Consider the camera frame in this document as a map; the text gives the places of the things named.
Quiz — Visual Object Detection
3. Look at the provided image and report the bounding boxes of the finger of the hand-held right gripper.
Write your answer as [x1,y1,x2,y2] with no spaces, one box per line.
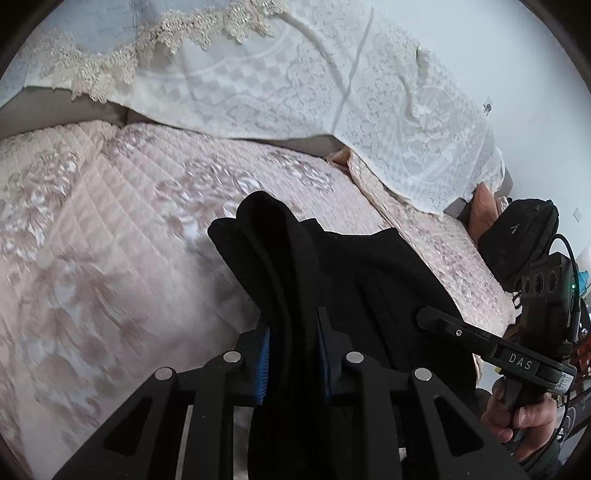
[416,306,505,359]

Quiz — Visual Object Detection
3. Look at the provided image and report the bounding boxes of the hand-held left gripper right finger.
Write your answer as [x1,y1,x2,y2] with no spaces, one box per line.
[317,308,518,480]

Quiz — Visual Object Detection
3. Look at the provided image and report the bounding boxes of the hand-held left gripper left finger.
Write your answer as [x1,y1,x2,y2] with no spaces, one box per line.
[52,322,271,480]

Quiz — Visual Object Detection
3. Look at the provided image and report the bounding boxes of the black pants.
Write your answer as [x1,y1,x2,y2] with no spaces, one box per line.
[208,191,478,480]

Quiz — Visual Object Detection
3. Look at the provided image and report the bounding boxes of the person's right forearm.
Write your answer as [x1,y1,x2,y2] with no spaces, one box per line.
[515,434,567,480]

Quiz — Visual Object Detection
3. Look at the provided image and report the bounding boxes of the person's right hand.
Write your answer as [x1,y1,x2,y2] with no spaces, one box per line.
[480,380,561,456]

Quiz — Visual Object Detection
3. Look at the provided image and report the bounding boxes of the black bag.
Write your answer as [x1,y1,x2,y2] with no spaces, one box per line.
[478,198,559,292]

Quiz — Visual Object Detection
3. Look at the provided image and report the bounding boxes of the pink pillow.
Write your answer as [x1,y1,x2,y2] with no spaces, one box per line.
[468,181,500,238]

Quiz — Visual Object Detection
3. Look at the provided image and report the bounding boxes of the pink quilted bedspread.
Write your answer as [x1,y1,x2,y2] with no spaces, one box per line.
[0,119,518,480]

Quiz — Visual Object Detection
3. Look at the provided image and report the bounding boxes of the white lace cover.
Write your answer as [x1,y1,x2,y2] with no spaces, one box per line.
[23,0,506,215]

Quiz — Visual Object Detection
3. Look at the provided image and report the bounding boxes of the blue-grey quilt with lace trim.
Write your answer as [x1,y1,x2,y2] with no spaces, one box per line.
[0,0,278,104]

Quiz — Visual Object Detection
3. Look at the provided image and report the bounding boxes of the black cable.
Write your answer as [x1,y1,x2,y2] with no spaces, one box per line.
[549,233,583,344]

